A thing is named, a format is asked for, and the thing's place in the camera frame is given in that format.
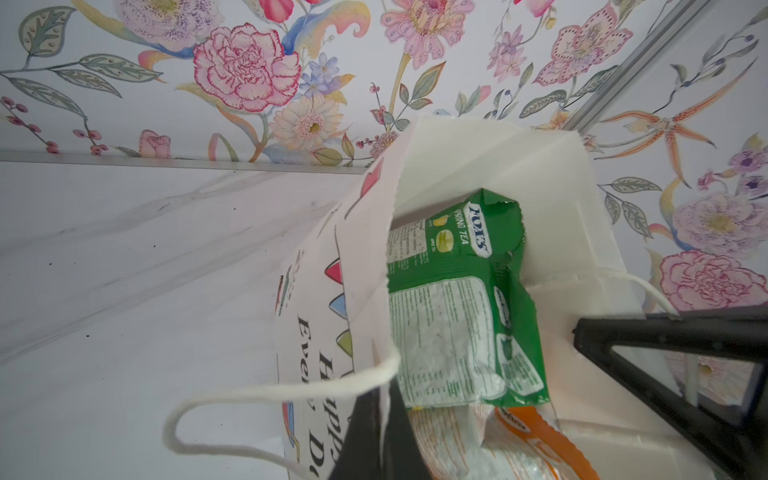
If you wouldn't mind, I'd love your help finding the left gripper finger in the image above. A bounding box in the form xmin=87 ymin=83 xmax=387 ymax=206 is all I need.
xmin=329 ymin=381 xmax=431 ymax=480

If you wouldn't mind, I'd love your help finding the white paper bag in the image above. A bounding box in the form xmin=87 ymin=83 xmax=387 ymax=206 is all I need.
xmin=162 ymin=116 xmax=715 ymax=479

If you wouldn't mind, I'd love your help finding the green Fox's candy bag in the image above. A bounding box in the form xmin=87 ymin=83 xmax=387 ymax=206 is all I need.
xmin=387 ymin=189 xmax=550 ymax=409

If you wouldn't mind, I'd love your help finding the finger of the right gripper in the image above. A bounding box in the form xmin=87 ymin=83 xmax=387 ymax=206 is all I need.
xmin=573 ymin=306 xmax=767 ymax=479

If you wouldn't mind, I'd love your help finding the orange Fox's candy bag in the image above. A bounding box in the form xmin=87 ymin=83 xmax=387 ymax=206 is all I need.
xmin=408 ymin=404 xmax=599 ymax=480

